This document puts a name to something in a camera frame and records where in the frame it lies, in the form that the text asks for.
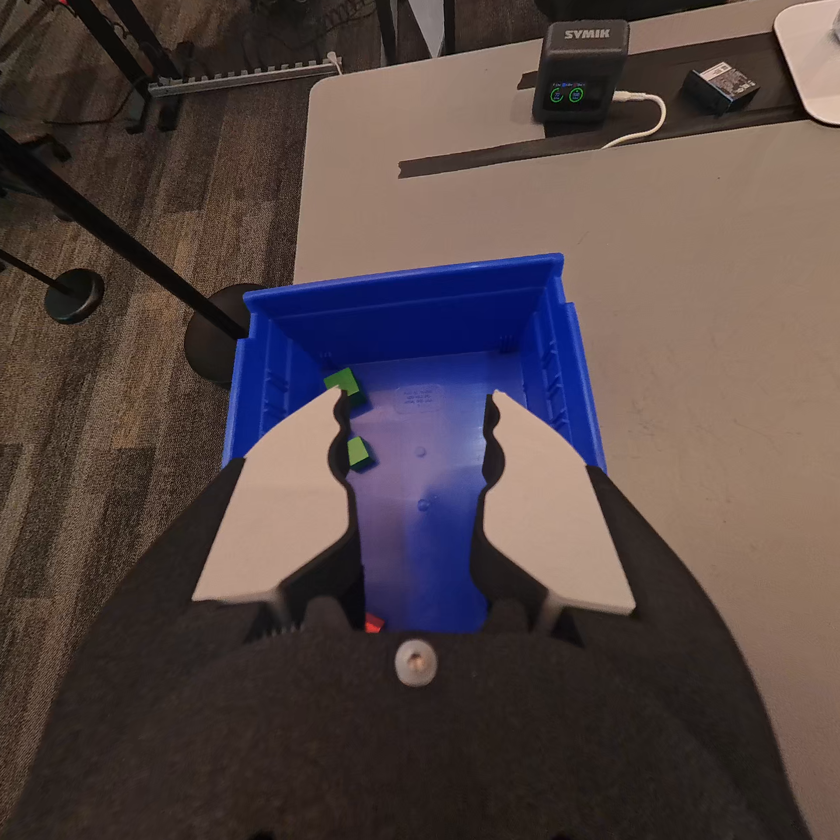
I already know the white charging cable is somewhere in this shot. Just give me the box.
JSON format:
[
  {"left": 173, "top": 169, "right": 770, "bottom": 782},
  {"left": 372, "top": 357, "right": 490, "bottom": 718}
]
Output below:
[{"left": 600, "top": 92, "right": 667, "bottom": 151}]

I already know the thin black stand pole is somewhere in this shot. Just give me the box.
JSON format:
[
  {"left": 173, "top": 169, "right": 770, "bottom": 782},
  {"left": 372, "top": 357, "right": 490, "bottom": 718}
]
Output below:
[{"left": 0, "top": 248, "right": 63, "bottom": 290}]

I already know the round black floor base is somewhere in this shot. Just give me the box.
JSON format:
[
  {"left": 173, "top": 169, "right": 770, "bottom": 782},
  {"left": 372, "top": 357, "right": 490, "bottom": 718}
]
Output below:
[{"left": 45, "top": 269, "right": 105, "bottom": 324}]

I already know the black desk frame leg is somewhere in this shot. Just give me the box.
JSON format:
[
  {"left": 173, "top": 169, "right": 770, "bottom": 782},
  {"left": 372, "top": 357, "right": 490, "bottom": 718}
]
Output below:
[{"left": 49, "top": 0, "right": 194, "bottom": 133}]

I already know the blue plastic bin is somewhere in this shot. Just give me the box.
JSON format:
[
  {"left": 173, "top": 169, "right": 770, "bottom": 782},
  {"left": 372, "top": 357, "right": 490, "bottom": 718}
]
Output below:
[{"left": 222, "top": 252, "right": 608, "bottom": 634}]

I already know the grey power strip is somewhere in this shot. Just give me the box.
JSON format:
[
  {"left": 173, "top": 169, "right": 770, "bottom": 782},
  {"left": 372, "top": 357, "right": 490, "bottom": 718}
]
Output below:
[{"left": 147, "top": 52, "right": 343, "bottom": 99}]

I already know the small black battery pack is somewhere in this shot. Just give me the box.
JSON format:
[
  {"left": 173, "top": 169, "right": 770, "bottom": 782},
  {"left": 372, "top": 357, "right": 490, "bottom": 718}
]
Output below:
[{"left": 682, "top": 61, "right": 762, "bottom": 118}]

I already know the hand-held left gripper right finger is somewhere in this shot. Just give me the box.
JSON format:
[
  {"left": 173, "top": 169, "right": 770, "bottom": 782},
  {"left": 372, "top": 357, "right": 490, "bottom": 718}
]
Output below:
[{"left": 469, "top": 390, "right": 637, "bottom": 634}]

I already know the thick black vertical pole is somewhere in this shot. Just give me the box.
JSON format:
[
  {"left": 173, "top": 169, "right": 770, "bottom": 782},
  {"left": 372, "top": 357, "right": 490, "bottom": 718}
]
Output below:
[{"left": 0, "top": 128, "right": 265, "bottom": 388}]

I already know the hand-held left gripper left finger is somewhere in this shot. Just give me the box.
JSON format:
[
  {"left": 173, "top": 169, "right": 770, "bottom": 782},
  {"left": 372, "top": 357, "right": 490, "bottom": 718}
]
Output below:
[{"left": 192, "top": 388, "right": 364, "bottom": 624}]

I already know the black device with green ring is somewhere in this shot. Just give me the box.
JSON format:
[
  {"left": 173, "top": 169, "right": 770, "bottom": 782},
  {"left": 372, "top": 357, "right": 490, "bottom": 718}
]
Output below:
[{"left": 532, "top": 20, "right": 631, "bottom": 126}]

